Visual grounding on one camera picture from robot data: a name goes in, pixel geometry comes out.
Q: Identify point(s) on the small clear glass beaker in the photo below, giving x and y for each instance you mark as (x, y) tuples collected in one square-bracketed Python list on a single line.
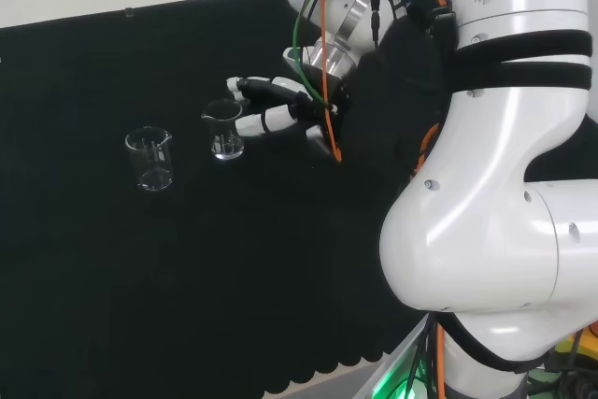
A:
[(219, 135)]

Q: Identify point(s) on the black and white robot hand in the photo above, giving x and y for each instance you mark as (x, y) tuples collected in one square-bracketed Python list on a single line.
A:
[(275, 118)]

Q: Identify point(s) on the black bench cloth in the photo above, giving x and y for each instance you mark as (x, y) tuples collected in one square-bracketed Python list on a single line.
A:
[(187, 231)]

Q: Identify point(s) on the grey metal base plate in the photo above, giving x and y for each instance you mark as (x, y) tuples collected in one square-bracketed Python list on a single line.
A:
[(388, 371)]

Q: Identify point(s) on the clear tape piece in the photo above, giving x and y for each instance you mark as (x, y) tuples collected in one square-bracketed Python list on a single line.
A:
[(129, 12)]

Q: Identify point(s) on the large clear glass beaker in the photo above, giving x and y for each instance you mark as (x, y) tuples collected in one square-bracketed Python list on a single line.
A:
[(150, 165)]

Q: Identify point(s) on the yellow stop button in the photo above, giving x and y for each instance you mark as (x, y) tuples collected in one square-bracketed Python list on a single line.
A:
[(570, 343)]

